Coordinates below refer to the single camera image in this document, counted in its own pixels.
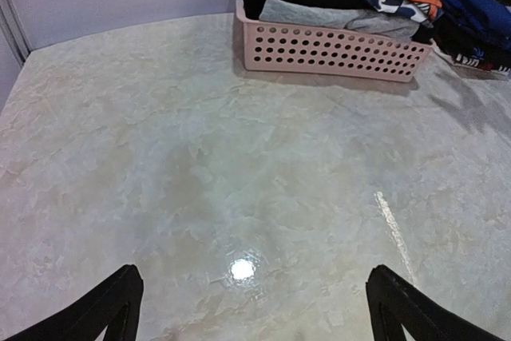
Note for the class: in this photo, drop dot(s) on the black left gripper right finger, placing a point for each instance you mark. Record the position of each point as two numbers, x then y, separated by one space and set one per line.
396 307

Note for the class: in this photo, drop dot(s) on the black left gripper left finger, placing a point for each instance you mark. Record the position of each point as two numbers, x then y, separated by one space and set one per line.
111 309

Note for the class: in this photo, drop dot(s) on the navy blue Mickey t-shirt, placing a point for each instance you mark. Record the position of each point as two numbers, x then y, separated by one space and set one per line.
486 20

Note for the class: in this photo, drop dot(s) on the black folded printed garment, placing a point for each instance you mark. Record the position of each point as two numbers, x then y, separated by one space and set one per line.
468 51

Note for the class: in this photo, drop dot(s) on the grey folded garment in basket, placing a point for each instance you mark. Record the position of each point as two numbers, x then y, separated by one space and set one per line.
362 21

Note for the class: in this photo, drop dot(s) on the pink perforated plastic basket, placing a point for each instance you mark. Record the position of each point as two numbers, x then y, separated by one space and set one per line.
278 47

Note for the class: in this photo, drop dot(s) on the left aluminium corner post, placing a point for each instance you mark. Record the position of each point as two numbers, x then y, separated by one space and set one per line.
14 33

